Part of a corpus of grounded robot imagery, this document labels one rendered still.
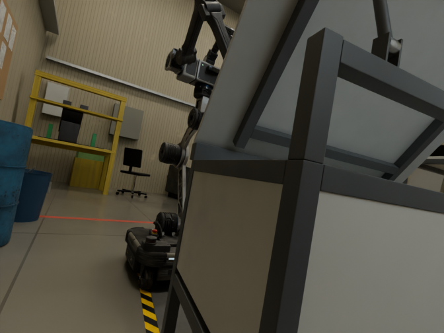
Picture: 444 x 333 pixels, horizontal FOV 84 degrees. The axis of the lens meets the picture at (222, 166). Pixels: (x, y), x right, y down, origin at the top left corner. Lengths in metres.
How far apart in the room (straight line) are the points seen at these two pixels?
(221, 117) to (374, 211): 0.59
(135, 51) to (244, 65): 6.75
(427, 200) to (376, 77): 0.26
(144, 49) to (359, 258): 7.39
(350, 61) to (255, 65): 0.45
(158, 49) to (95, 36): 1.54
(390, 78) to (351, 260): 0.31
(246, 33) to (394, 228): 0.63
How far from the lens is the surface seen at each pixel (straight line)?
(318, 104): 0.40
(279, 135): 0.97
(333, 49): 0.44
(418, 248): 0.62
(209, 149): 0.92
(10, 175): 2.25
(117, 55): 7.39
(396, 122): 1.32
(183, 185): 2.07
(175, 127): 7.38
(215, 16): 1.30
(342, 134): 1.17
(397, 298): 0.60
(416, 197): 0.58
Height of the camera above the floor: 0.75
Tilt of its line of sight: 3 degrees up
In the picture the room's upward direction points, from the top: 10 degrees clockwise
